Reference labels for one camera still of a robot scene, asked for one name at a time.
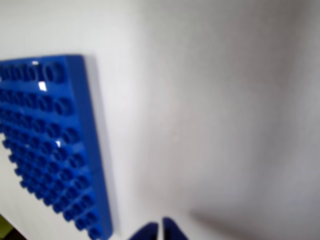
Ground blue 8x8 studded plate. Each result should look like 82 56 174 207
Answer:
0 54 114 240

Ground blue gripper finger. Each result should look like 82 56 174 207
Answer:
161 216 190 240
127 221 160 240

